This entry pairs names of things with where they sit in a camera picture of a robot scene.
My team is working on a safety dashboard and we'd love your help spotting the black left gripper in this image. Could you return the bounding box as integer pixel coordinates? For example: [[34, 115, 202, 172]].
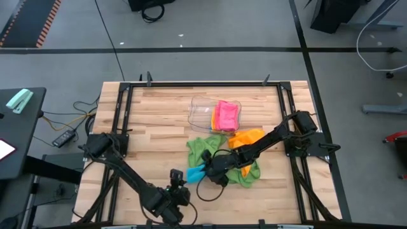
[[152, 169, 191, 225]]

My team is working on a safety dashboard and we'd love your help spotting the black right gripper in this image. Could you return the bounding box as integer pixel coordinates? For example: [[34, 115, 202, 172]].
[[202, 149, 238, 188]]

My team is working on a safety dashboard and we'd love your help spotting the blue microfiber towel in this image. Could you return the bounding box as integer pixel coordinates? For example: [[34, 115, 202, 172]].
[[186, 163, 208, 184]]

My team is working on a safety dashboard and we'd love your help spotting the green microfiber towel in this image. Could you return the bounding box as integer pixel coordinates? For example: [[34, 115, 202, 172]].
[[227, 158, 261, 188], [186, 134, 228, 169]]

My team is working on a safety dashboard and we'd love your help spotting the orange microfiber towel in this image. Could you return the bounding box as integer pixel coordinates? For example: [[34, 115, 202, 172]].
[[228, 128, 266, 177], [210, 108, 221, 132]]

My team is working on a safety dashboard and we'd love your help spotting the clear plastic bin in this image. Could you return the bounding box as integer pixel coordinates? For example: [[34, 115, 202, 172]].
[[187, 96, 242, 136]]

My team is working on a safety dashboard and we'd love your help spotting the black power adapter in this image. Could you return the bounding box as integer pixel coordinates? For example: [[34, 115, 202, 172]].
[[52, 129, 77, 149]]

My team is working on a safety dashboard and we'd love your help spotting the black desk base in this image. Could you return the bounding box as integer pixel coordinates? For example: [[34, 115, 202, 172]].
[[24, 152, 84, 185]]

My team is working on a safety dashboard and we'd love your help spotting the black side desk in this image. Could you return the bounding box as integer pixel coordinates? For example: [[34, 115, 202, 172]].
[[0, 87, 47, 181]]

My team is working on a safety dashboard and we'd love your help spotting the black equipment box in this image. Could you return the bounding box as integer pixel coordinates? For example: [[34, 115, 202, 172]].
[[127, 0, 176, 12]]

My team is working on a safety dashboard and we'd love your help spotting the mint green stapler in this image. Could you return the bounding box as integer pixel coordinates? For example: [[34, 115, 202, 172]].
[[5, 88, 34, 115]]

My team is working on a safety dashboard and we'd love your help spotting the grey desk foot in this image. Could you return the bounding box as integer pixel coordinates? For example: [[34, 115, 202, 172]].
[[361, 103, 407, 115]]

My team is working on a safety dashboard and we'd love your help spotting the red chair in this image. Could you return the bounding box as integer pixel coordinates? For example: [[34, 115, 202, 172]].
[[383, 129, 407, 181]]

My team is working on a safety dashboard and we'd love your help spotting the black cabinet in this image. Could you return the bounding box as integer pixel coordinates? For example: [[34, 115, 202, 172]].
[[310, 0, 371, 34]]

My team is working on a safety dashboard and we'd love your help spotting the grey desk leg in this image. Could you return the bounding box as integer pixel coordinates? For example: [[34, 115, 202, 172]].
[[345, 0, 405, 30]]

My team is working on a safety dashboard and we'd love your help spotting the black mat orange striped edge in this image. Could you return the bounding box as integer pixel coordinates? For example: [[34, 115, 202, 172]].
[[0, 0, 62, 48]]

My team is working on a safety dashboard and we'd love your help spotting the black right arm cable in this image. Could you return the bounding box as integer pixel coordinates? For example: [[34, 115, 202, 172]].
[[196, 148, 235, 202]]

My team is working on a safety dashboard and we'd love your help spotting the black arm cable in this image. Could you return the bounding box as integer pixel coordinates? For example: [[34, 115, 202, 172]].
[[177, 202, 198, 226], [196, 148, 235, 202]]

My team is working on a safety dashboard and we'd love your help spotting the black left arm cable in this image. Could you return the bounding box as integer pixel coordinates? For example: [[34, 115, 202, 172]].
[[177, 202, 198, 226]]

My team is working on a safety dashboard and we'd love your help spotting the yellow floor cable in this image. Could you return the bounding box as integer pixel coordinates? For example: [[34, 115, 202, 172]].
[[41, 111, 97, 132]]

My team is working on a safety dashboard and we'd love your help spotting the black looped floor cable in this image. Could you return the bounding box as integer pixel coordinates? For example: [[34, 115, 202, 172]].
[[72, 94, 100, 116]]

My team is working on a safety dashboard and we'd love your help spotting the coiled black cable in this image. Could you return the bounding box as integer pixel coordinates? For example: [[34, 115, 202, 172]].
[[141, 2, 166, 24]]

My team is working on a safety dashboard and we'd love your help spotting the white floor cable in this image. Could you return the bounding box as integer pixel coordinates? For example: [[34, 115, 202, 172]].
[[355, 0, 407, 73]]

